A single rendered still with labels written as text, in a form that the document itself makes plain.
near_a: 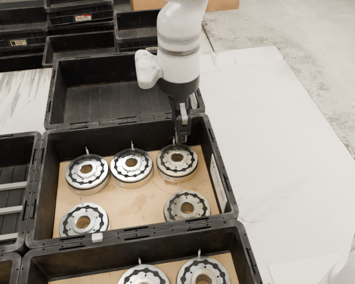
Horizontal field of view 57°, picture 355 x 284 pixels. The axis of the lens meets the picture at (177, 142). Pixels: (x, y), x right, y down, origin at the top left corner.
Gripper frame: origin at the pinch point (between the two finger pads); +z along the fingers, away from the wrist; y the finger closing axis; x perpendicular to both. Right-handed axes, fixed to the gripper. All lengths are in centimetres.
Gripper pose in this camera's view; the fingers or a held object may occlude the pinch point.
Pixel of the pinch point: (178, 126)
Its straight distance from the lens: 68.2
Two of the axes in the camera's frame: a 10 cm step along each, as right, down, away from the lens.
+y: -1.6, -7.4, 6.6
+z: 0.0, 6.7, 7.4
